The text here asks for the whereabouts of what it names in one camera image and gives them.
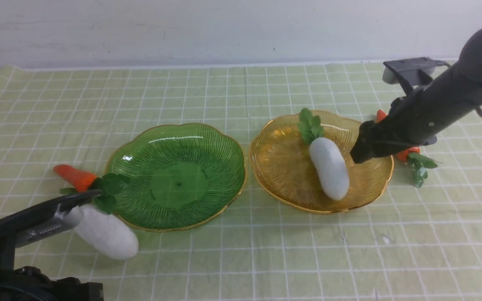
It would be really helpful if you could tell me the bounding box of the black gripper at right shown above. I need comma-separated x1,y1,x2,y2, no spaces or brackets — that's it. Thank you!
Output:
350,94,438,163

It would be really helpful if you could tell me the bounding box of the orange carrot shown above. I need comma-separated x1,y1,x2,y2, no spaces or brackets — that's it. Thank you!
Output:
376,110,439,189
52,164,131,214

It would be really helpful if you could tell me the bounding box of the white radish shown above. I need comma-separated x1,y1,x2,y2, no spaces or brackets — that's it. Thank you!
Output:
298,108,350,201
74,204,139,260

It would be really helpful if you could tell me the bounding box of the black arm at left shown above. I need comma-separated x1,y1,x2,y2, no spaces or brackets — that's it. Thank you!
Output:
0,266,105,301

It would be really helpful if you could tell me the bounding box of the black arm at right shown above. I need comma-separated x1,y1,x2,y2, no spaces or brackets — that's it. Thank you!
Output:
350,29,482,163

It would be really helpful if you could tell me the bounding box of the green checkered tablecloth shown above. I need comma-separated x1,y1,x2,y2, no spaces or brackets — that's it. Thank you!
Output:
0,63,482,301

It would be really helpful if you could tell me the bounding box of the amber glass plate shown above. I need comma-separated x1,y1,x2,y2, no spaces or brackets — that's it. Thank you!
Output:
249,110,395,214

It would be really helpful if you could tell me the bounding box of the green glass plate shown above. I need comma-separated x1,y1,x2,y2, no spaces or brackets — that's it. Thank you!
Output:
105,122,248,232

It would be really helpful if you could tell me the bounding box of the grey wrist camera at right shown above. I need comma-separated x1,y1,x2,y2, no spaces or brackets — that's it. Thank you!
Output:
382,57,450,95

